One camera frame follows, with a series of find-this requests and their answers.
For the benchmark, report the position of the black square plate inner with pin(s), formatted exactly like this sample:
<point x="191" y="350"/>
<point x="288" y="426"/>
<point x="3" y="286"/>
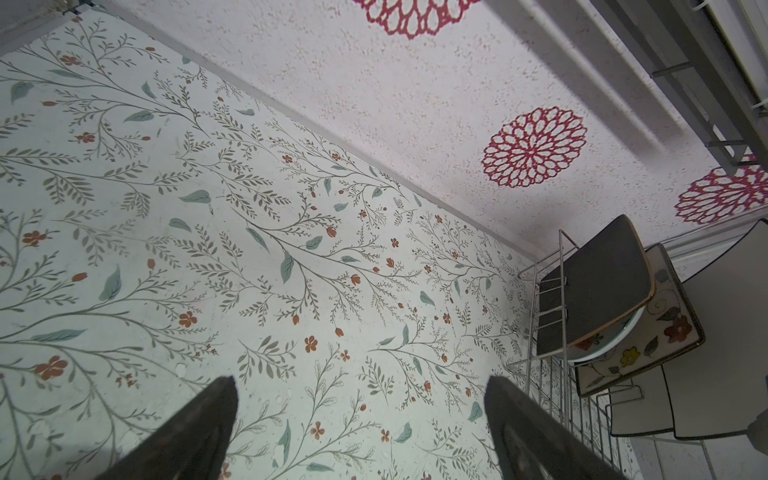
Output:
<point x="668" y="327"/>

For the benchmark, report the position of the black square plate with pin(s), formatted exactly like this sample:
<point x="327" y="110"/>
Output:
<point x="668" y="327"/>
<point x="600" y="284"/>

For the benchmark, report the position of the grey wall shelf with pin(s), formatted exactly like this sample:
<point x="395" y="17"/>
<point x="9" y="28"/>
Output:
<point x="709" y="58"/>

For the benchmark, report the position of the black square plate outer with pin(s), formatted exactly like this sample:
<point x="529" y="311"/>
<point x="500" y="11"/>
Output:
<point x="600" y="284"/>

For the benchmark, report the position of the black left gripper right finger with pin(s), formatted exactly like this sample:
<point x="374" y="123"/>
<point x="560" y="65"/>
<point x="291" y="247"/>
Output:
<point x="530" y="444"/>

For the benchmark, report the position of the metal wire dish rack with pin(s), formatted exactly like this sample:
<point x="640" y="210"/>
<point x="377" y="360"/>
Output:
<point x="550" y="380"/>

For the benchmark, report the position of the white round floral plate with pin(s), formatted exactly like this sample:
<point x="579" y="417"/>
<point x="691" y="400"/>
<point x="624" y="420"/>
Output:
<point x="604" y="340"/>

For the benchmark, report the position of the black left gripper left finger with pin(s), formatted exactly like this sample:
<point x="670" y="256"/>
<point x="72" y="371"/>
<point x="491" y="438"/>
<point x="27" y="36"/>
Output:
<point x="192" y="444"/>

